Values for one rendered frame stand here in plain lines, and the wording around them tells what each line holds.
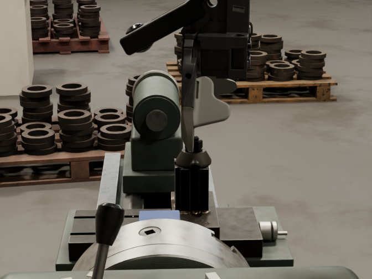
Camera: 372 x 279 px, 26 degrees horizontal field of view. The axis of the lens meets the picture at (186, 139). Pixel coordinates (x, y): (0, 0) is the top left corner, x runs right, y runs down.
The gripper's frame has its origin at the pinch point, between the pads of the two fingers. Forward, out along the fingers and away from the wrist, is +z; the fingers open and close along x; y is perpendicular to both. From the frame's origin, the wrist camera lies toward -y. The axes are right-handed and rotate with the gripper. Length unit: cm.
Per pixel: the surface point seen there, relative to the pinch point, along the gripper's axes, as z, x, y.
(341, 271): 16.4, -4.5, 20.1
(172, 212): 31, 44, -9
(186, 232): 18.7, 9.5, -1.8
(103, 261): 7.1, -23.0, -6.9
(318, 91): 136, 517, 38
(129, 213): 45, 73, -24
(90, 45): 138, 667, -180
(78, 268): 24.5, 7.0, -18.1
